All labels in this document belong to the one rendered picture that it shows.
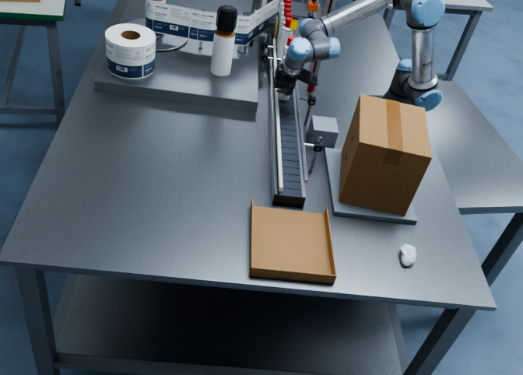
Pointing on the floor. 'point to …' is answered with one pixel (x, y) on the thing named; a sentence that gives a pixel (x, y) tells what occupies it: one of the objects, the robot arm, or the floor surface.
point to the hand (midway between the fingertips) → (287, 92)
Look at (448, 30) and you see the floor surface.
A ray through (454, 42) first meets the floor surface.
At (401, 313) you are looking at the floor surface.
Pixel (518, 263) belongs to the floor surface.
